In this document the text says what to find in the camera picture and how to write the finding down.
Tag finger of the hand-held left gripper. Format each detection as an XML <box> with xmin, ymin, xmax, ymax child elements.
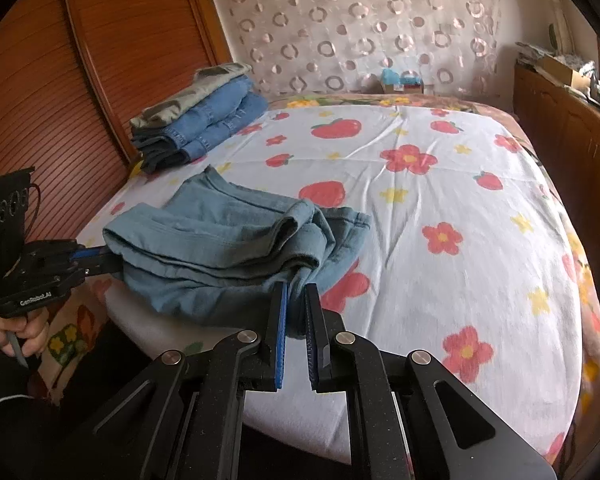
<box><xmin>70</xmin><ymin>245</ymin><xmax>127</xmax><ymax>277</ymax></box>

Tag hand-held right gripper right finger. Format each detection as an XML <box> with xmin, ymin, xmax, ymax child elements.
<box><xmin>305</xmin><ymin>284</ymin><xmax>556</xmax><ymax>480</ymax></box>

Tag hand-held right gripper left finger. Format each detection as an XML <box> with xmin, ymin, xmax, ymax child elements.
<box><xmin>55</xmin><ymin>281</ymin><xmax>288</xmax><ymax>480</ymax></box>

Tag blue-grey denim shorts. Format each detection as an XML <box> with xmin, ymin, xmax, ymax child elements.
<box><xmin>102</xmin><ymin>165</ymin><xmax>373</xmax><ymax>338</ymax></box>

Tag folded olive pants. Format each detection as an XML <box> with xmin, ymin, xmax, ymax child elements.
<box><xmin>130</xmin><ymin>62</ymin><xmax>253</xmax><ymax>128</ymax></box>

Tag person's left hand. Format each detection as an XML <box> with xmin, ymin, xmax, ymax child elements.
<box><xmin>0</xmin><ymin>304</ymin><xmax>51</xmax><ymax>362</ymax></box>

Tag folded dark jeans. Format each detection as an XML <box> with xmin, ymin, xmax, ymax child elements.
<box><xmin>139</xmin><ymin>145</ymin><xmax>208</xmax><ymax>175</ymax></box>

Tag person's dark clothing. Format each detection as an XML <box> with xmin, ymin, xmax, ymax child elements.
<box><xmin>0</xmin><ymin>317</ymin><xmax>146</xmax><ymax>480</ymax></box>

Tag wooden headboard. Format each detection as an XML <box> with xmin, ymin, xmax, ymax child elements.
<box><xmin>0</xmin><ymin>0</ymin><xmax>233</xmax><ymax>261</ymax></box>

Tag white floral bed sheet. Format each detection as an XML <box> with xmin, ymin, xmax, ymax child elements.
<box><xmin>75</xmin><ymin>102</ymin><xmax>600</xmax><ymax>466</ymax></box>

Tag folded blue jeans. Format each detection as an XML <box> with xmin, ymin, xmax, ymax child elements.
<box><xmin>132</xmin><ymin>77</ymin><xmax>270</xmax><ymax>161</ymax></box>

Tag small cardboard box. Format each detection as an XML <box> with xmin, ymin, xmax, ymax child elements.
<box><xmin>382</xmin><ymin>75</ymin><xmax>425</xmax><ymax>95</ymax></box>

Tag circle patterned sheer curtain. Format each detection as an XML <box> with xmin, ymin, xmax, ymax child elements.
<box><xmin>207</xmin><ymin>0</ymin><xmax>503</xmax><ymax>98</ymax></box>

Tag wooden cabinet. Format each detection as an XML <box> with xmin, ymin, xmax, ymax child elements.
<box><xmin>512</xmin><ymin>57</ymin><xmax>600</xmax><ymax>221</ymax></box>

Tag patterned folded cloth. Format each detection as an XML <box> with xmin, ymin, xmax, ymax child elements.
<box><xmin>516</xmin><ymin>41</ymin><xmax>556</xmax><ymax>63</ymax></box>

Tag open cardboard box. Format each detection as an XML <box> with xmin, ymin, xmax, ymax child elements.
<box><xmin>535</xmin><ymin>54</ymin><xmax>593</xmax><ymax>89</ymax></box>

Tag beige window curtain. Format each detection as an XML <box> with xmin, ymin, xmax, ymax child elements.
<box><xmin>547</xmin><ymin>0</ymin><xmax>581</xmax><ymax>55</ymax></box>

